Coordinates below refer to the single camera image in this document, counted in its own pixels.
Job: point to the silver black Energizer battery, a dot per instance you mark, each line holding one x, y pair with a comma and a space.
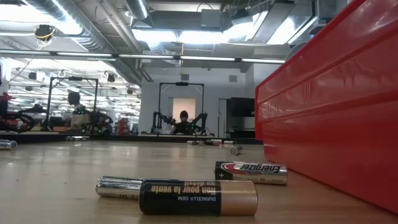
248, 174

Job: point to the red plastic bin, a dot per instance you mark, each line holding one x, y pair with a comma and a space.
326, 124

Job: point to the other station robot arm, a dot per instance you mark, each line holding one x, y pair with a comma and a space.
201, 119
157, 119

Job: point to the person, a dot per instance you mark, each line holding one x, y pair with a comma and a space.
79, 119
184, 127

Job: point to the black monitor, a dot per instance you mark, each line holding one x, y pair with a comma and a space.
242, 107

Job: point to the long ceiling light bar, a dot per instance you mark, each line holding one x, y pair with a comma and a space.
146, 56

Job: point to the grey ceiling unit box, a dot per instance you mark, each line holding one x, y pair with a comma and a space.
211, 19

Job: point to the white desk lamp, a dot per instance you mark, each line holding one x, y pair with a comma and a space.
295, 51

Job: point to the red black machine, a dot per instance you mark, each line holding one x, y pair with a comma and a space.
12, 119

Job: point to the black gantry frame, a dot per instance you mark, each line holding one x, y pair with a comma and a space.
182, 83
74, 78

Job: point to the black aluminium table frame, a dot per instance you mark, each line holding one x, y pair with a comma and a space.
140, 138

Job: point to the silver spiral ventilation duct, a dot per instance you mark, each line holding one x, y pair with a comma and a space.
93, 40

